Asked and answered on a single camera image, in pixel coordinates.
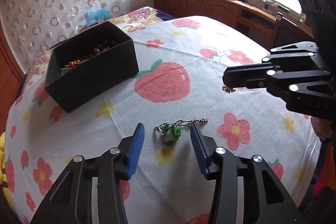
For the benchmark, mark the small gold brown earring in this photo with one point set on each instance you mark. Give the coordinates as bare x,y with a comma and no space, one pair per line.
228,89

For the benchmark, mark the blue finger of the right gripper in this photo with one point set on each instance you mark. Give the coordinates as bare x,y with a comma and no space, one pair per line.
246,76

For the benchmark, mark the wooden louvered wardrobe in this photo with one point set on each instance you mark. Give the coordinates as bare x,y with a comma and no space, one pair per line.
11,78

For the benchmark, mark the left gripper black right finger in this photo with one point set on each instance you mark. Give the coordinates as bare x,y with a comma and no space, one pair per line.
203,148

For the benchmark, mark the black jewelry box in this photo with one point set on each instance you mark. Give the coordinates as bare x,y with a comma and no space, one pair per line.
90,63

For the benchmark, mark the yellow striped plush toy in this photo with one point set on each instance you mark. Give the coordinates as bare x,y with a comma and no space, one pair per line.
5,189

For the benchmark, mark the white strawberry flower blanket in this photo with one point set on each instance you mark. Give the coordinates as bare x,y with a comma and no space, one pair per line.
181,63

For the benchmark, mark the wooden sideboard cabinet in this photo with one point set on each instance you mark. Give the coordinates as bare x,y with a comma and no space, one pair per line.
267,30

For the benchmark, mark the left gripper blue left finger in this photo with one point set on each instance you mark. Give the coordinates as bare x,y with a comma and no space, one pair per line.
134,147

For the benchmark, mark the blue lace fabric item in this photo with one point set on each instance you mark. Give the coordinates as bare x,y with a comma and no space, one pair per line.
96,17

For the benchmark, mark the person's right hand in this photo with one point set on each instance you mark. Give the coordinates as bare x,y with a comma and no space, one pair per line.
322,128

